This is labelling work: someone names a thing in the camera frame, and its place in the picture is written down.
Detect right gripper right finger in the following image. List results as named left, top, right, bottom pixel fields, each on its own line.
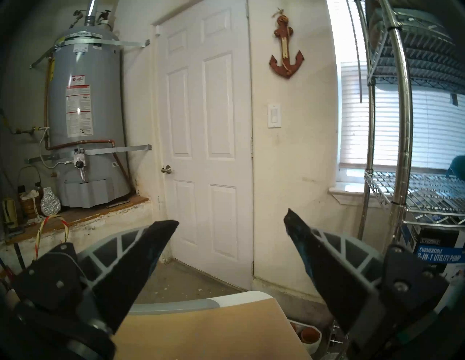
left=284, top=208, right=450, bottom=349

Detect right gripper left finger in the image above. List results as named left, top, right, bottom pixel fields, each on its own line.
left=13, top=219, right=179, bottom=335

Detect white tray with clay pot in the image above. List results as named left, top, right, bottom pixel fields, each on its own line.
left=289, top=319, right=322, bottom=355

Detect wood topped heater ledge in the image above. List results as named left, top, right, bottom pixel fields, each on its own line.
left=0, top=195, right=150, bottom=244

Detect striped candy cane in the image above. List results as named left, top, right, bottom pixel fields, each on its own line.
left=35, top=215, right=69, bottom=260

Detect utility pump box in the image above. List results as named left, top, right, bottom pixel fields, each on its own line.
left=400, top=221, right=465, bottom=285

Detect foil wrapped object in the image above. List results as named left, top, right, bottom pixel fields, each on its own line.
left=40, top=187, right=61, bottom=216

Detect white panel door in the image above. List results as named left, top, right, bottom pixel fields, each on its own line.
left=153, top=0, right=255, bottom=291

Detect teal fabric item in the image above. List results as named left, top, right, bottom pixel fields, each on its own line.
left=447, top=155, right=465, bottom=178

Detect white window blinds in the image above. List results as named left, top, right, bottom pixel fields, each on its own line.
left=340, top=60, right=465, bottom=172

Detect gray water heater tank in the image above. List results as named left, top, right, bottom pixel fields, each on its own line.
left=47, top=0, right=134, bottom=210

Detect wicker basket with handle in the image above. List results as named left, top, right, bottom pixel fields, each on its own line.
left=17, top=165, right=44, bottom=219

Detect white light switch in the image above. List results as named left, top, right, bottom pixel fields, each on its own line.
left=268, top=103, right=281, bottom=129

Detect chrome wire shelf rack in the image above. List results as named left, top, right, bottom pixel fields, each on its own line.
left=354, top=0, right=465, bottom=262

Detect rusty anchor wall decoration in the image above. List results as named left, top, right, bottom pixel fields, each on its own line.
left=269, top=9, right=305, bottom=79

